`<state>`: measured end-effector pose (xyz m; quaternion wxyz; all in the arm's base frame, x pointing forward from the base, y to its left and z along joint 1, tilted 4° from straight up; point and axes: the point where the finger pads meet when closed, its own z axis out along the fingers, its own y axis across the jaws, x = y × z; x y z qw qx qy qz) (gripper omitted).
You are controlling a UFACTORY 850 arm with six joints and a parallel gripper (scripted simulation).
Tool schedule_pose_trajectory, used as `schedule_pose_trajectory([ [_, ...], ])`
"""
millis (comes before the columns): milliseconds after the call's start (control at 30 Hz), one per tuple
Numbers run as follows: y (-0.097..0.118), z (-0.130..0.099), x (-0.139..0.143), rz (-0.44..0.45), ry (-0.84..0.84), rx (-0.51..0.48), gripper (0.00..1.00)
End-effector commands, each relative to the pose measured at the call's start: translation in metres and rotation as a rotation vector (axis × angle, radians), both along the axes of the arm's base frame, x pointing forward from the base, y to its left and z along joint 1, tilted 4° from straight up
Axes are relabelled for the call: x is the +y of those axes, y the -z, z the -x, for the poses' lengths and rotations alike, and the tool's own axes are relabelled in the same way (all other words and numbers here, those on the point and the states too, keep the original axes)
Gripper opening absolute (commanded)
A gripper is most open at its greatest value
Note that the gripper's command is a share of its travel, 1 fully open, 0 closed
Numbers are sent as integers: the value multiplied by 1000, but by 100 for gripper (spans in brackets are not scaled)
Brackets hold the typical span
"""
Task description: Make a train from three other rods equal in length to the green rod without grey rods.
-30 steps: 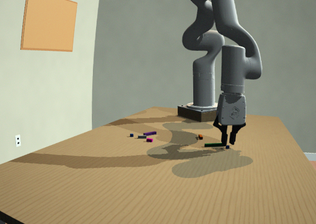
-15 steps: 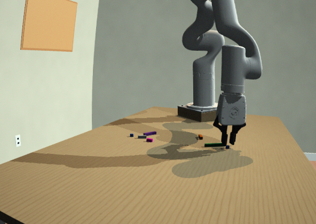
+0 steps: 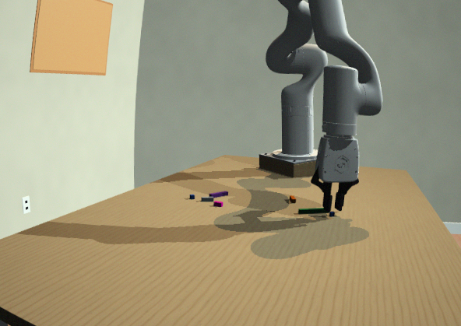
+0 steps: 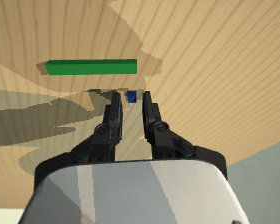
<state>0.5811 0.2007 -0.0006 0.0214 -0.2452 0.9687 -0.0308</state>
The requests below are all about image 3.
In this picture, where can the green rod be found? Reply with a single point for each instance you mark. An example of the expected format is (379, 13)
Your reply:
(307, 211)

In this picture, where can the purple rod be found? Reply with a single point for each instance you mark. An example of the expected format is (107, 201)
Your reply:
(219, 194)

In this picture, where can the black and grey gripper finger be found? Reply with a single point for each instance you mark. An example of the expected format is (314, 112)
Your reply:
(343, 188)
(326, 189)

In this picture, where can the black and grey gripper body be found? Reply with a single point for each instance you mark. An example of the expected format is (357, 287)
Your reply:
(337, 159)

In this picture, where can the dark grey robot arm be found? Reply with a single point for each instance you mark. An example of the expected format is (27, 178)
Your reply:
(347, 91)

